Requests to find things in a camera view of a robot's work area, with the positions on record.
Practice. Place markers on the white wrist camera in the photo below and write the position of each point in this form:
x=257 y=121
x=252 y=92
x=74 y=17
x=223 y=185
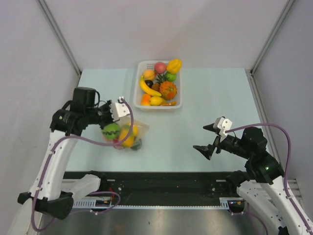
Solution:
x=221 y=125
x=119 y=109

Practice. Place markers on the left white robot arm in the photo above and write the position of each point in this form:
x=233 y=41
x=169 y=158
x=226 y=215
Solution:
x=66 y=128

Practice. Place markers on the green toy lime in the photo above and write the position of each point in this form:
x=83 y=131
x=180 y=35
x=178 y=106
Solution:
x=137 y=144

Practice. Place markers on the white slotted cable duct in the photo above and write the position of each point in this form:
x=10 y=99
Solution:
x=101 y=203

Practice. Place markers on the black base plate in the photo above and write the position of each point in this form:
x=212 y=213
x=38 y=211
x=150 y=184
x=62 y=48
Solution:
x=139 y=186

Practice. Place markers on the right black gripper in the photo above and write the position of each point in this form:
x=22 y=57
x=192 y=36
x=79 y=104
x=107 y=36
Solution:
x=207 y=151

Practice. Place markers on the small green toy fruit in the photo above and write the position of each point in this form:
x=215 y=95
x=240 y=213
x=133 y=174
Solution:
x=170 y=77

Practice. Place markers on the pink toy peach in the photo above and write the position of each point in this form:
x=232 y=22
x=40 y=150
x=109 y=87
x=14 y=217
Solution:
x=160 y=67

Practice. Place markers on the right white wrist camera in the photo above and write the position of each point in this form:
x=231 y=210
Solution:
x=221 y=125

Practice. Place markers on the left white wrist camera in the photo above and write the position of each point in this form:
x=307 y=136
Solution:
x=119 y=109

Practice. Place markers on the yellow toy bell pepper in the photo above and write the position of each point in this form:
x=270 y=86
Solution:
x=174 y=66

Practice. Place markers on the red yellow toy apple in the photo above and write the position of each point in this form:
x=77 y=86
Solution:
x=117 y=146

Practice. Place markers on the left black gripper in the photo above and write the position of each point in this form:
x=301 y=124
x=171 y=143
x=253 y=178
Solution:
x=107 y=105

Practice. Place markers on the white plastic fruit basket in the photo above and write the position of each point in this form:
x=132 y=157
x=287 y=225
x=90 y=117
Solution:
x=158 y=85

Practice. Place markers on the small yellow toy lemon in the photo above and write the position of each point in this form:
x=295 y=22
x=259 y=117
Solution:
x=156 y=101

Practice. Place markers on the green striped toy melon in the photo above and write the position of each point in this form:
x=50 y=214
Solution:
x=111 y=131

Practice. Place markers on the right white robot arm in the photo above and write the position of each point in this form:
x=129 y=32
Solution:
x=264 y=186

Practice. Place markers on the orange toy carrot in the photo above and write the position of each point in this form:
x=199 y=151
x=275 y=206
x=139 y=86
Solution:
x=173 y=103

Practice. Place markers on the clear zip top bag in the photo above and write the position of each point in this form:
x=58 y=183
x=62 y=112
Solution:
x=143 y=129

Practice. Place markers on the orange toy peach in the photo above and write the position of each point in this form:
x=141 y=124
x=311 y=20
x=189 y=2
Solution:
x=149 y=75

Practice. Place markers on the orange toy persimmon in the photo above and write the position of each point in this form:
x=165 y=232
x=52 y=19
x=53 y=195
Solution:
x=145 y=100

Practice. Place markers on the orange yellow toy mango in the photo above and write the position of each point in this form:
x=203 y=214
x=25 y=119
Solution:
x=129 y=141

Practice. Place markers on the yellow toy banana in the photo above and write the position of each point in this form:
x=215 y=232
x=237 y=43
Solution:
x=147 y=89

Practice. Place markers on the orange toy pineapple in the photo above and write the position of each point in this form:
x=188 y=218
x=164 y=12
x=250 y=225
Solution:
x=167 y=88

